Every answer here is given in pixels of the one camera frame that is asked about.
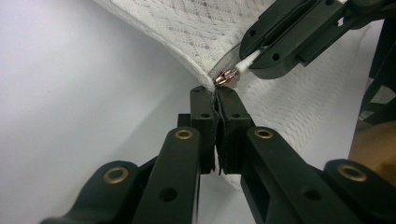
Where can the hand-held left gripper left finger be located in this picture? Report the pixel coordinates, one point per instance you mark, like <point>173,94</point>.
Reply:
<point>186,161</point>

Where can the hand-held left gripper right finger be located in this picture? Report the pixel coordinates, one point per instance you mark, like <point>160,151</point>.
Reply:
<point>264,161</point>

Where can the white mesh laundry bag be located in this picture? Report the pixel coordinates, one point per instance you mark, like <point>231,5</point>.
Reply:
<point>193,28</point>

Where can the white table board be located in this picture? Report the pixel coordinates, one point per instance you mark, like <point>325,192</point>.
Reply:
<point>62,93</point>

